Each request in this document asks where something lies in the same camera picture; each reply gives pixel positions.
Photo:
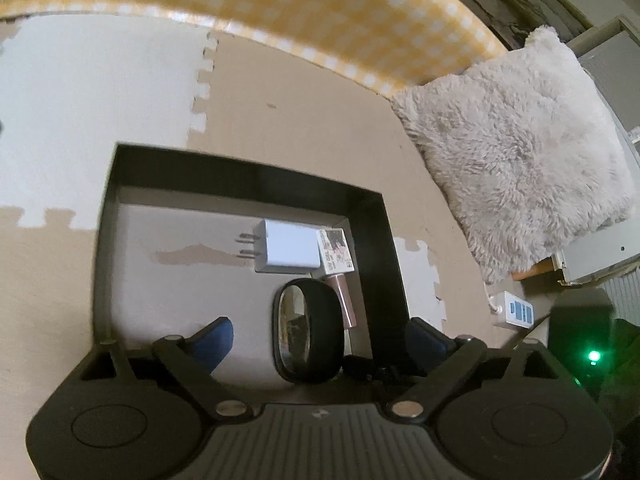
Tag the black device with green LED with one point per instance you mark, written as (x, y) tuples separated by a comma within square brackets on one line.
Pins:
[(597, 347)]

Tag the UV gel polish bottle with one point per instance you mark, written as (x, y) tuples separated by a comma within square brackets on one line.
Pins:
[(336, 263)]

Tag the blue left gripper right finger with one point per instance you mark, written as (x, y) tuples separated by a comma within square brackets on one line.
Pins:
[(427, 348)]

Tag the dark wooden furniture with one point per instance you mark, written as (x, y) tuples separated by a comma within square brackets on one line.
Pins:
[(518, 18)]

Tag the black open box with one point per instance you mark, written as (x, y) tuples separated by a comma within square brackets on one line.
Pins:
[(179, 237)]

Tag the yellow checkered cloth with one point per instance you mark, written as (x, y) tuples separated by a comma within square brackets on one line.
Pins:
[(384, 45)]

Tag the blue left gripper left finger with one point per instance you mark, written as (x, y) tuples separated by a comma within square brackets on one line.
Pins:
[(211, 344)]

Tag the white USB wall charger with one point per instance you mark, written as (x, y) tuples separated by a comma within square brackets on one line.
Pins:
[(282, 247)]

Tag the black computer mouse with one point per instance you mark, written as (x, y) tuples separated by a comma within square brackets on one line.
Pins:
[(307, 337)]

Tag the fluffy white cushion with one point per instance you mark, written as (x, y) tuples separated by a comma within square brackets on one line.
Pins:
[(504, 141)]

